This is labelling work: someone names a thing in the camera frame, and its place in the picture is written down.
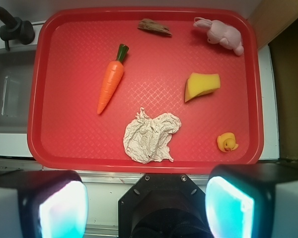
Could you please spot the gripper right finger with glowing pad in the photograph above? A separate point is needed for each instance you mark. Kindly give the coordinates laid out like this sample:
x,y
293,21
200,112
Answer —
x,y
253,201

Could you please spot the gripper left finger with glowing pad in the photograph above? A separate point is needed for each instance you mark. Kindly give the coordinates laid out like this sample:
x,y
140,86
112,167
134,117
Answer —
x,y
42,204

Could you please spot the yellow rubber duck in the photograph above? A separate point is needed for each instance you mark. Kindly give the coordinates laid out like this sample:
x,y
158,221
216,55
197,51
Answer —
x,y
227,142

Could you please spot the crumpled white paper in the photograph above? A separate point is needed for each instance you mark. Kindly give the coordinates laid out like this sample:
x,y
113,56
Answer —
x,y
146,139

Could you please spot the grey sink basin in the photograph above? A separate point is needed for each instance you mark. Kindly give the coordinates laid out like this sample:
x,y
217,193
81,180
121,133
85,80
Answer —
x,y
16,72

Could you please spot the yellow sponge wedge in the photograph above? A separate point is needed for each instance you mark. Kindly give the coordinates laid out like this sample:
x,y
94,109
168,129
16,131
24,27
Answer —
x,y
201,84

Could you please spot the orange toy carrot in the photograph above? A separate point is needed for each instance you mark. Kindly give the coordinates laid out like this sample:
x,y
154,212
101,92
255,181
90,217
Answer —
x,y
112,77

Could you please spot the red plastic tray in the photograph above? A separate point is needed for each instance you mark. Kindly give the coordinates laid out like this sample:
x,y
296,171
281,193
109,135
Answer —
x,y
73,51

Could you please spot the pink plush bunny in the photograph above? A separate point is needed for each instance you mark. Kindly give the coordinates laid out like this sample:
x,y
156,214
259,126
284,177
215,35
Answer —
x,y
220,33

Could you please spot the black faucet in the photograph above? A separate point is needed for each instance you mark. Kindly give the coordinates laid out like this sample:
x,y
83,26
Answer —
x,y
14,28

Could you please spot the brown wood piece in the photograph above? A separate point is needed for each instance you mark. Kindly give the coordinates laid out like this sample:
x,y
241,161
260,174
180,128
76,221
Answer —
x,y
154,27

